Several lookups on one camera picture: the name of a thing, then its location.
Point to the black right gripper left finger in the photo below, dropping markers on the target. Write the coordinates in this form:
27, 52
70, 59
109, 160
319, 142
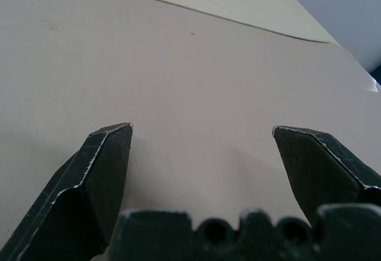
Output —
83, 201

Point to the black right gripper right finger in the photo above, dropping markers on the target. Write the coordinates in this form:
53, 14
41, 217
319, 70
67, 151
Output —
321, 171

